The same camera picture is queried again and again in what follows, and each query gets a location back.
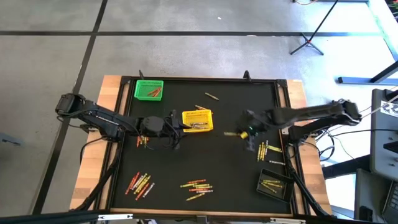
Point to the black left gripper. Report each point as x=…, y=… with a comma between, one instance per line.
x=154, y=126

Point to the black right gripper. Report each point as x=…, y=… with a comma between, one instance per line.
x=255, y=123

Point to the yellow plastic basket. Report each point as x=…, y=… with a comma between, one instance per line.
x=188, y=116

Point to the black crayon white wrapper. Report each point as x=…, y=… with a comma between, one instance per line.
x=199, y=127
x=137, y=182
x=276, y=162
x=148, y=189
x=205, y=191
x=199, y=124

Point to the black plastic basket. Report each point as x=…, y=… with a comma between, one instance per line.
x=281, y=195

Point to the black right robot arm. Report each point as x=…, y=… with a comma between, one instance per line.
x=311, y=111

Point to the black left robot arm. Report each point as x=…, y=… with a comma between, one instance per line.
x=102, y=117

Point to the green plastic basket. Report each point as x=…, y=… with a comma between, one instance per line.
x=141, y=93

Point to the light wooden table board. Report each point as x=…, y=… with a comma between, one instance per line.
x=90, y=174
x=314, y=174

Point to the dark floor beam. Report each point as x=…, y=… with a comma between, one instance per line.
x=345, y=168

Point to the black tripod stand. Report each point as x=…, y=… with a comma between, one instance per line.
x=308, y=42

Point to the blue metal floor beam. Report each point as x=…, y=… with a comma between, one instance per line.
x=357, y=81

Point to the grey equipment box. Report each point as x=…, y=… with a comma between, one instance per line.
x=370, y=193

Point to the grey metal cabinet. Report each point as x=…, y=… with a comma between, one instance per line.
x=384, y=140

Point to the black white marker tag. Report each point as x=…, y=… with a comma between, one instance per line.
x=389, y=109

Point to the dark keyboard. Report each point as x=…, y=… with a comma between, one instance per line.
x=392, y=202

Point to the black rig beam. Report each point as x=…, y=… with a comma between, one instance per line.
x=46, y=217

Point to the grey chair base leg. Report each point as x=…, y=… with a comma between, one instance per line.
x=9, y=139

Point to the white desk blue edge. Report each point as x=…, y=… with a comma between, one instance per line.
x=384, y=25

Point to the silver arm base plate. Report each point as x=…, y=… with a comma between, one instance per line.
x=285, y=130

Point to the black frame mount bracket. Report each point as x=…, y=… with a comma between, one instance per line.
x=247, y=75
x=141, y=75

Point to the silver metal bracket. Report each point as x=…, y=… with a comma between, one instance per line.
x=115, y=216
x=287, y=221

